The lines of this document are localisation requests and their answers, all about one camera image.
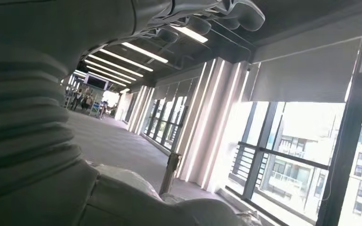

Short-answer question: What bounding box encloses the grey plastic mailer red print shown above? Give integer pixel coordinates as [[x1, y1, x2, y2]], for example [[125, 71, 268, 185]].
[[87, 161, 263, 226]]

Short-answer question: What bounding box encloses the ceiling light strip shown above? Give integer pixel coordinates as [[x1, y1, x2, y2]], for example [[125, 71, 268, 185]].
[[88, 72, 127, 87], [88, 54, 144, 78], [99, 48, 154, 73], [170, 24, 209, 44], [86, 65, 132, 84], [84, 59, 137, 82], [121, 42, 169, 64]]

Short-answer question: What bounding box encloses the hanging monitor screen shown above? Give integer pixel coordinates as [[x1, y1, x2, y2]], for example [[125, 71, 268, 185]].
[[83, 73, 110, 92]]

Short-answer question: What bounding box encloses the person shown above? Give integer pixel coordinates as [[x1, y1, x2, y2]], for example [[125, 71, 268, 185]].
[[71, 89, 83, 112], [82, 93, 95, 110]]

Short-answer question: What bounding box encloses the large grey roller blind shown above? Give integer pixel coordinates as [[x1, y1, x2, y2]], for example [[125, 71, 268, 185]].
[[250, 38, 362, 104]]

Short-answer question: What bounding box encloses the pale building outside window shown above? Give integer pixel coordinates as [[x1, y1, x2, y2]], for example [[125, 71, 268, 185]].
[[255, 103, 362, 219]]

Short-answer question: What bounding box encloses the metal floor post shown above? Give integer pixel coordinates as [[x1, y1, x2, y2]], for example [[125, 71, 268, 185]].
[[158, 152, 182, 195]]

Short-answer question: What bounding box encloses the black window frame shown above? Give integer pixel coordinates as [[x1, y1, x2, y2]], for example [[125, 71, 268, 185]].
[[226, 47, 362, 226]]

